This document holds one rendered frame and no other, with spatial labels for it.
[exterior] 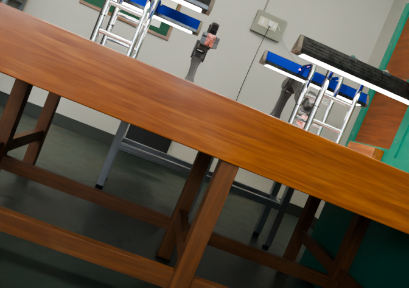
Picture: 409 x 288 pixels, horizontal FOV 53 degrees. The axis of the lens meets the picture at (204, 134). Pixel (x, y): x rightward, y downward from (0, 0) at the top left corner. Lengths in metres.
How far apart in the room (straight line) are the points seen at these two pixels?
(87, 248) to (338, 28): 3.82
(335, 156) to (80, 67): 0.82
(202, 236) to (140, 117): 0.42
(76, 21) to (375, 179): 3.45
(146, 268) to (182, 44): 3.13
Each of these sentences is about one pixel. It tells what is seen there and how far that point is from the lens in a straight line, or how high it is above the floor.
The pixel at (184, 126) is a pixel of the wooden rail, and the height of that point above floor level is 0.63.
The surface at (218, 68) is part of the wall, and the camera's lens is 4.26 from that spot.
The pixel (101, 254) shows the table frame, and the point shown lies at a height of 0.17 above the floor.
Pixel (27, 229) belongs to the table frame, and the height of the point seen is 0.16.
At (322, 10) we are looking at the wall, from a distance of 4.62.
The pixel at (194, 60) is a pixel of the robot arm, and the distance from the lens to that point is 2.69.
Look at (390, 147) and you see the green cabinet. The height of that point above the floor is 0.89.
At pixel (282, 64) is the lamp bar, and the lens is 2.18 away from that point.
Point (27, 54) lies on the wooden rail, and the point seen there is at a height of 0.66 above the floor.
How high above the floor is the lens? 0.70
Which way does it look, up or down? 3 degrees down
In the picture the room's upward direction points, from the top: 22 degrees clockwise
